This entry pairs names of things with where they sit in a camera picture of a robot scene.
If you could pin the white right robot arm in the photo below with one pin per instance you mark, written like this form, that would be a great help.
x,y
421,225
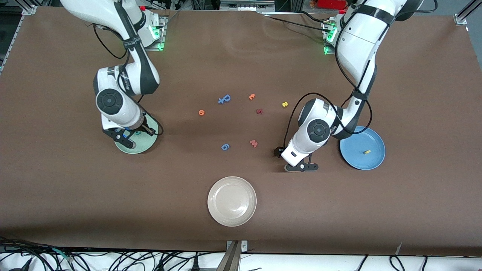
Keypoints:
x,y
113,101

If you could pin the beige plate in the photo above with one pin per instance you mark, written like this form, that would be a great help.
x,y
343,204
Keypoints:
x,y
232,201

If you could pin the grey metal box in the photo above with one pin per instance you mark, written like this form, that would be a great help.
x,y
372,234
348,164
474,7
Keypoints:
x,y
246,4

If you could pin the small metal bracket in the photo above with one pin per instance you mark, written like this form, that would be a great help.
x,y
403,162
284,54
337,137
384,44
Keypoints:
x,y
244,246

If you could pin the aluminium frame corner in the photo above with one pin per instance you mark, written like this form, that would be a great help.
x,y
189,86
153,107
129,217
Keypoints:
x,y
461,18

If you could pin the pink foam letter W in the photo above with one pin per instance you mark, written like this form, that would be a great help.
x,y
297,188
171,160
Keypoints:
x,y
253,143

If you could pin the mint green plate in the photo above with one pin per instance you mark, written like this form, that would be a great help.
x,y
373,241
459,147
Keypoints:
x,y
145,145

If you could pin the black power plug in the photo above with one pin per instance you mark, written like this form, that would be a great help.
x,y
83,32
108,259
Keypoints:
x,y
195,264

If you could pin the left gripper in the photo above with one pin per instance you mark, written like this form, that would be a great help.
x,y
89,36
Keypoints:
x,y
279,151

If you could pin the brown table cover sheet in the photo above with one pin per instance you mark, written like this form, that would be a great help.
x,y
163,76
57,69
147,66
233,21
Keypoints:
x,y
241,67

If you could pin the red box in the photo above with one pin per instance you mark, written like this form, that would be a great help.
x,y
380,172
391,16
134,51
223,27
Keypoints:
x,y
331,3

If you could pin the blue plate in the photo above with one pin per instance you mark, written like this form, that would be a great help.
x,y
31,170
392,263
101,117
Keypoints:
x,y
365,162

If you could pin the blue foam letter P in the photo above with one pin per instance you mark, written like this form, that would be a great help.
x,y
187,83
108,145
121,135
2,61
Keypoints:
x,y
226,97

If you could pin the aluminium frame rail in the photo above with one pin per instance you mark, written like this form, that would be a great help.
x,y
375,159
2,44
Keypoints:
x,y
31,10

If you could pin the aluminium profile post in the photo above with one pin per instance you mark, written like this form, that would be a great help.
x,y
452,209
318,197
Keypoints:
x,y
229,261

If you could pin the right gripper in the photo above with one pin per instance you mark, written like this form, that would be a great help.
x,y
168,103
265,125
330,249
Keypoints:
x,y
145,128

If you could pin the blue foam number 6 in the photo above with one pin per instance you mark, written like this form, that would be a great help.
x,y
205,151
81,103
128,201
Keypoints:
x,y
225,146

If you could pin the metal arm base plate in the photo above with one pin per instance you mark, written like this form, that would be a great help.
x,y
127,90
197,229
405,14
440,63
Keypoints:
x,y
327,51
162,37

